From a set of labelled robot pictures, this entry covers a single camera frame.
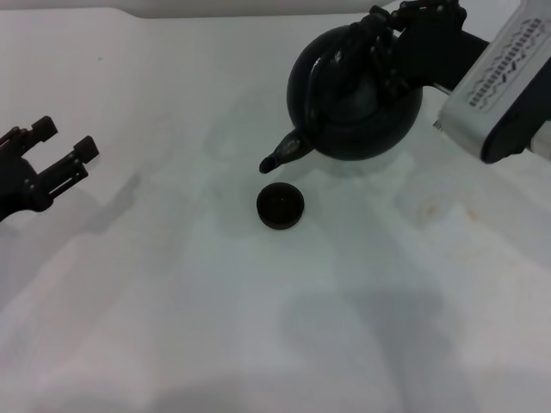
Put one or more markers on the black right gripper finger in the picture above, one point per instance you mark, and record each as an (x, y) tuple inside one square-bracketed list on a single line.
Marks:
[(389, 69), (430, 12)]

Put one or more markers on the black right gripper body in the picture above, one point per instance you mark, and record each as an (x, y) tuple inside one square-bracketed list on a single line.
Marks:
[(439, 56)]

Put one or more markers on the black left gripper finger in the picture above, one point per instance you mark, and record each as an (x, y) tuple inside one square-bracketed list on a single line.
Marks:
[(86, 148), (45, 127)]

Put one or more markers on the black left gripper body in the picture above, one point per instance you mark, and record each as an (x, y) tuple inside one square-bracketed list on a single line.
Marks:
[(19, 185)]

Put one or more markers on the small black teacup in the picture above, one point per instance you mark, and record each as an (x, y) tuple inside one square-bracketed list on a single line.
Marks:
[(280, 206)]

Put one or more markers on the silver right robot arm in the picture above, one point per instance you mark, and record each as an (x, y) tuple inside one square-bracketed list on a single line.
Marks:
[(503, 86)]

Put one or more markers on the white tablecloth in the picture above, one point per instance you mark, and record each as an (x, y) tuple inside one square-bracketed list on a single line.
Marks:
[(258, 310)]

